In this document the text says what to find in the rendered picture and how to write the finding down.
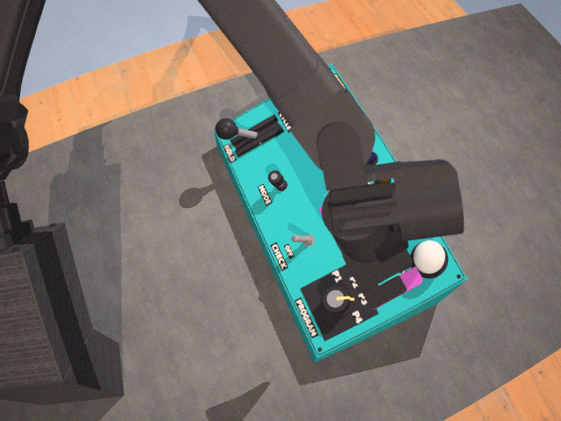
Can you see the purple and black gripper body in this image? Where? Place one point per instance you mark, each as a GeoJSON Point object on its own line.
{"type": "Point", "coordinates": [368, 272]}

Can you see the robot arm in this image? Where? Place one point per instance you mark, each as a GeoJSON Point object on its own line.
{"type": "Point", "coordinates": [424, 201]}

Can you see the teal control console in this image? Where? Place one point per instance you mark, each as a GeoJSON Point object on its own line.
{"type": "Point", "coordinates": [283, 208]}

